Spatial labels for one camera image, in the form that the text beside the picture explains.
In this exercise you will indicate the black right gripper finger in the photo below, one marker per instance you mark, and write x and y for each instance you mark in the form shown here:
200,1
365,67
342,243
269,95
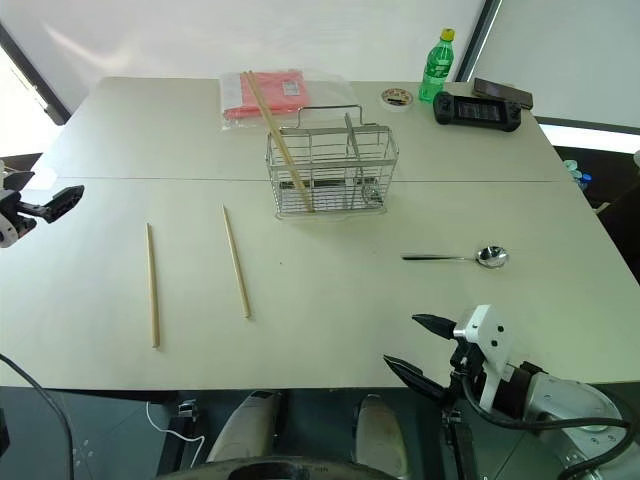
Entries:
434,325
415,377

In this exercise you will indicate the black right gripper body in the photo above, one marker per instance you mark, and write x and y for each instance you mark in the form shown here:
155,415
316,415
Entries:
462,367

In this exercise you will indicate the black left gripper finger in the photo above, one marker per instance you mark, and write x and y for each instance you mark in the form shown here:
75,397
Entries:
64,202

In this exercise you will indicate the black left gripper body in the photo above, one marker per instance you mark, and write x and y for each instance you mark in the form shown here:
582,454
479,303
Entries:
27,209

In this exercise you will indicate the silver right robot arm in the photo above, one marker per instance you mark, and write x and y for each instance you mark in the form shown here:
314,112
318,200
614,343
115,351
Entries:
565,400

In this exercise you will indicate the white rounded robot foot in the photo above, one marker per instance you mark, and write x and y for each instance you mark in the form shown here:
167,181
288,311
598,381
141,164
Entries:
247,425
380,430

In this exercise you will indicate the wooden chopstick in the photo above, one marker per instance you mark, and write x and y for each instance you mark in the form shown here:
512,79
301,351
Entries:
236,262
152,285
264,107
280,142

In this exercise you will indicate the clear water bottles with blue caps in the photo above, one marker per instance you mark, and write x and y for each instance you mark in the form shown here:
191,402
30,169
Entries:
579,175

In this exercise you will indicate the black handheld controller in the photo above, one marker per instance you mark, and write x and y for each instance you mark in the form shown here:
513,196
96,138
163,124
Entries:
477,111

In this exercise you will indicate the round tape roll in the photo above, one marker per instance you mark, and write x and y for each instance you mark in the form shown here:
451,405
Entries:
397,97

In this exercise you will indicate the clear bag with red cloth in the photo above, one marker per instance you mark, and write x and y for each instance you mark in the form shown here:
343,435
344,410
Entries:
280,92

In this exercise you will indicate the dark rectangular box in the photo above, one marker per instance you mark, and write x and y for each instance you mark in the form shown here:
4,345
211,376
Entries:
502,91

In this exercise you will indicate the green bottle with yellow cap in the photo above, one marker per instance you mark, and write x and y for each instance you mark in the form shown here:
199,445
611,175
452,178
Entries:
436,70

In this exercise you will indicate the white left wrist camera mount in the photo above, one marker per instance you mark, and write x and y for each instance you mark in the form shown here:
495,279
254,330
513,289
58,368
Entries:
12,230

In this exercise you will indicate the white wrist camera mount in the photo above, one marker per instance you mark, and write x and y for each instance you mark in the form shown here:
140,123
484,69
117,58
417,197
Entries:
485,332
12,230

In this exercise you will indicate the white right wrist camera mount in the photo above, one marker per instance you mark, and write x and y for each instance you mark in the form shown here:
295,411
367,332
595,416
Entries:
485,332

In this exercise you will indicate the black frame post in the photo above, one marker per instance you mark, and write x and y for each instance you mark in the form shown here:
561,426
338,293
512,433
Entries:
477,40
35,75

